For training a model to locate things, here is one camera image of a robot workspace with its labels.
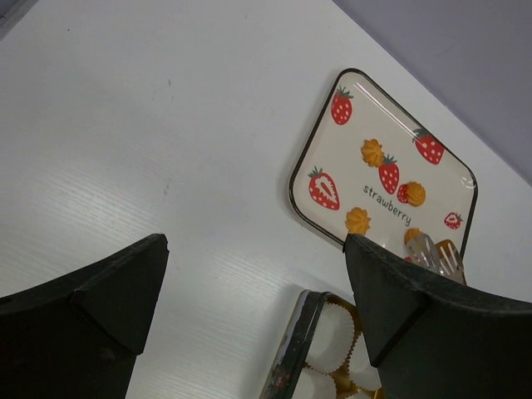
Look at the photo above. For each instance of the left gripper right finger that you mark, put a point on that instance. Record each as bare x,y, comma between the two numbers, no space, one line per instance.
431,337

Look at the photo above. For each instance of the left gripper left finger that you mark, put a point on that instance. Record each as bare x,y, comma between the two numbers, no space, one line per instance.
79,335

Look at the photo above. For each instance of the metal tongs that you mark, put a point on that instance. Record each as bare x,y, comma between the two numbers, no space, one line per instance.
443,258

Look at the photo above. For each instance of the paper cup back left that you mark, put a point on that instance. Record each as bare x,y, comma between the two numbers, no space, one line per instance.
336,331

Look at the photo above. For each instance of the square cookie tin base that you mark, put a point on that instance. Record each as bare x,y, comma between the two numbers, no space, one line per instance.
290,358

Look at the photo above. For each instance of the paper cup front left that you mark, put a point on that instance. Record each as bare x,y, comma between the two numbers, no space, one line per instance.
314,385

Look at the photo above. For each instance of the strawberry pattern tray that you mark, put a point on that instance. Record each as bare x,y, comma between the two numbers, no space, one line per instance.
330,177

